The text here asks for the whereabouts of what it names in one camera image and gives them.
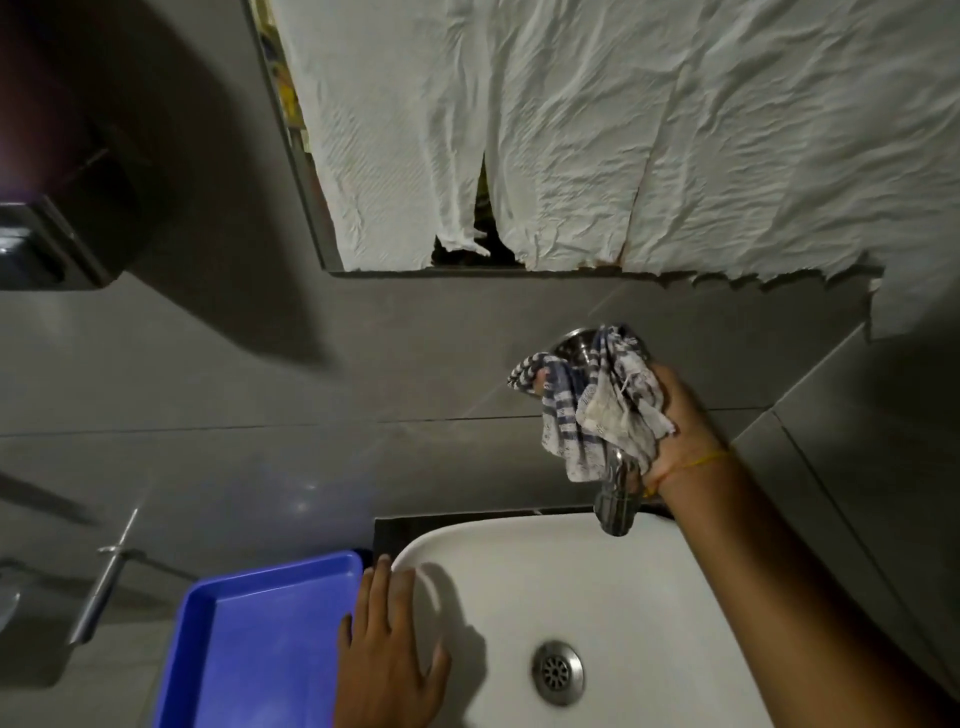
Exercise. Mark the person's left hand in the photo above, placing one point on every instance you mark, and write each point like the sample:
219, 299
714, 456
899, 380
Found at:
382, 667

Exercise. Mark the person's right hand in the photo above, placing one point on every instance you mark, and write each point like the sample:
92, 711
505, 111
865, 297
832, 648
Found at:
686, 435

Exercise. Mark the person's left thumb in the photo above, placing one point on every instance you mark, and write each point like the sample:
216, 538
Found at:
439, 669

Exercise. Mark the person's left little finger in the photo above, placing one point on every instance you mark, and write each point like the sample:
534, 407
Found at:
345, 637

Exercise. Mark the person's left middle finger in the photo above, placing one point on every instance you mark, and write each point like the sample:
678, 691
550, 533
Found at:
381, 592

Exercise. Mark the blue white checked cloth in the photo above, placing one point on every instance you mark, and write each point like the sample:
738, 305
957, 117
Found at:
600, 405

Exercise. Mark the person's right forearm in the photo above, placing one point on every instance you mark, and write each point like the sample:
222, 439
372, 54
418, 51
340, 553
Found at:
780, 600

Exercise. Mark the blue plastic tray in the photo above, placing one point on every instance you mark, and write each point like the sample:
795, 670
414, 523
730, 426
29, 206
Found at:
262, 652

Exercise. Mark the steel sink drain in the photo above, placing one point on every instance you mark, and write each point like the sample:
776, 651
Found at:
559, 673

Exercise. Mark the white ceramic sink basin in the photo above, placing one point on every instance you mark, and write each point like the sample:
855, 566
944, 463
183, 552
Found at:
600, 592

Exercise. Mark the yellow thread wristband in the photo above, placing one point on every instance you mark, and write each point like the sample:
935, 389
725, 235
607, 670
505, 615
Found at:
694, 462

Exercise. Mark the white crumpled paper sheet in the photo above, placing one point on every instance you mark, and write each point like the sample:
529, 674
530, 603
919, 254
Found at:
637, 127

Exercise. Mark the steel wall tap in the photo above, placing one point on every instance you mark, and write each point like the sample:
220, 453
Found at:
616, 502

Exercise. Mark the wall mirror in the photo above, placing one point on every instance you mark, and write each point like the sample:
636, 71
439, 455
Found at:
300, 150

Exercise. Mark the dark wall dispenser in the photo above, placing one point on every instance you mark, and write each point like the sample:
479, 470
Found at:
60, 165

